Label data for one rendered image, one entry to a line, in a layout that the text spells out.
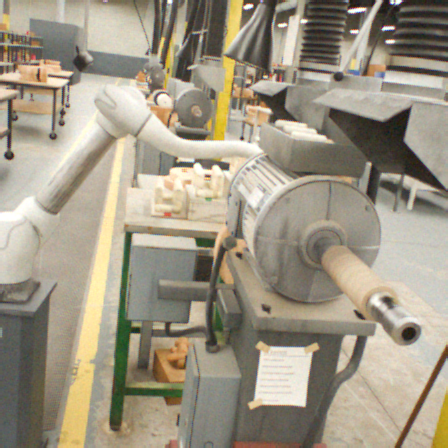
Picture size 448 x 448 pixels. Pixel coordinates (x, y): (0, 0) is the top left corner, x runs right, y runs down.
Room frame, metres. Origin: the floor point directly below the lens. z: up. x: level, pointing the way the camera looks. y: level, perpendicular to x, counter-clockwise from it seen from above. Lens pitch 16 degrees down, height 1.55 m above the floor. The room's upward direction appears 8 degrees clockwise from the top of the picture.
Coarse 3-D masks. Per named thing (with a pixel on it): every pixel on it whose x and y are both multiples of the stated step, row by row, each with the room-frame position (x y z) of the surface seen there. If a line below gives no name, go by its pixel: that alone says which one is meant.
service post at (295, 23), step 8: (304, 0) 3.51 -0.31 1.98; (296, 8) 3.54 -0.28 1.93; (296, 16) 3.48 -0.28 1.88; (296, 24) 3.45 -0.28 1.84; (288, 32) 3.61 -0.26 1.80; (296, 32) 3.43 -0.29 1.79; (288, 40) 3.58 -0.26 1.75; (296, 40) 3.51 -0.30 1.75; (288, 48) 3.55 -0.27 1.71; (296, 48) 3.51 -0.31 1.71; (288, 56) 3.52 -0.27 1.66; (288, 64) 3.49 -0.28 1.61; (288, 72) 3.51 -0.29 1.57; (288, 80) 3.51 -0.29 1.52; (272, 120) 3.48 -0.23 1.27
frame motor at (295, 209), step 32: (256, 160) 1.32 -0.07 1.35; (256, 192) 1.12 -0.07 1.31; (288, 192) 1.02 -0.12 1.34; (320, 192) 1.02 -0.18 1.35; (352, 192) 1.03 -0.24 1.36; (256, 224) 1.03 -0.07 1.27; (288, 224) 1.00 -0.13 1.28; (320, 224) 1.00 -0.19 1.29; (352, 224) 1.03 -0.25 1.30; (256, 256) 1.01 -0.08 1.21; (288, 256) 1.00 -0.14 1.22; (288, 288) 1.01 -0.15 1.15; (320, 288) 1.02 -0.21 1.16
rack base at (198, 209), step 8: (184, 192) 2.44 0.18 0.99; (192, 192) 2.31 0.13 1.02; (184, 200) 2.40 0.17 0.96; (192, 200) 2.19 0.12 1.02; (200, 200) 2.19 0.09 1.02; (216, 200) 2.22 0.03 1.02; (224, 200) 2.24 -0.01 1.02; (192, 208) 2.19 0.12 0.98; (200, 208) 2.19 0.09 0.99; (208, 208) 2.20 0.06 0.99; (216, 208) 2.21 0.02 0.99; (224, 208) 2.21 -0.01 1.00; (192, 216) 2.19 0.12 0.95; (200, 216) 2.20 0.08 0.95; (208, 216) 2.20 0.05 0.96; (216, 216) 2.21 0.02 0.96; (224, 216) 2.21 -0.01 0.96
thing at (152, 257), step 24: (144, 240) 1.29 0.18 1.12; (168, 240) 1.31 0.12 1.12; (192, 240) 1.34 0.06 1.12; (144, 264) 1.25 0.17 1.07; (168, 264) 1.26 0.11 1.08; (192, 264) 1.27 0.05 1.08; (144, 288) 1.25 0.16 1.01; (144, 312) 1.25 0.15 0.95; (168, 312) 1.26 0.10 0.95; (168, 336) 1.30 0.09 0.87
